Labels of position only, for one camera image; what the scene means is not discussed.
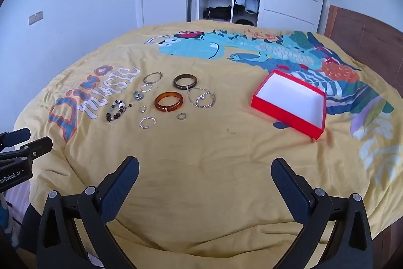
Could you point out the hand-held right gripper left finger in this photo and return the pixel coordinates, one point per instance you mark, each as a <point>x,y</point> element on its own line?
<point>121,187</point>

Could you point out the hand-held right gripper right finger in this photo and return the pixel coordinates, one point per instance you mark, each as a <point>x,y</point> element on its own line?
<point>288,187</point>

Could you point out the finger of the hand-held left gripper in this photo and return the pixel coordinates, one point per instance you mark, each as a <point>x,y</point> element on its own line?
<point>15,136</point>
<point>34,147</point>

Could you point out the red cardboard box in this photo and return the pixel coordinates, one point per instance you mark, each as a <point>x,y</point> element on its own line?
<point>296,98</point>

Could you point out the amber bangle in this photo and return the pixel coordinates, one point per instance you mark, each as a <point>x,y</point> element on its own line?
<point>159,102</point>

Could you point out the blue and white object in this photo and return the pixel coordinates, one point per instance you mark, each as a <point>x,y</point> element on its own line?
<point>3,212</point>

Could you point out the yellow dinosaur print blanket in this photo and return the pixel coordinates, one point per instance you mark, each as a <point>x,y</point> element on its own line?
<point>201,168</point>

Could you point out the silver pendant charm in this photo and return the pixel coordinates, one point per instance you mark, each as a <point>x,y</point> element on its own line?
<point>138,96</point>

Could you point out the dark brown bangle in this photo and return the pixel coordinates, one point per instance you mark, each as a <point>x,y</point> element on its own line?
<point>177,83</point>

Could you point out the black bag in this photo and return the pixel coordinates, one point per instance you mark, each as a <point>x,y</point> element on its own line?
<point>244,22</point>

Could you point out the wooden headboard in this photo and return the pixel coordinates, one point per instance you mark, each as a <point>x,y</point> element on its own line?
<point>368,35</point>

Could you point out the folded dark clothes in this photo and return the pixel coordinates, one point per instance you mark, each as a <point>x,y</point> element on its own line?
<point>217,13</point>

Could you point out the wall light switch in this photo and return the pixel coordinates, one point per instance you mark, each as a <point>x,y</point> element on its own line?
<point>35,18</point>

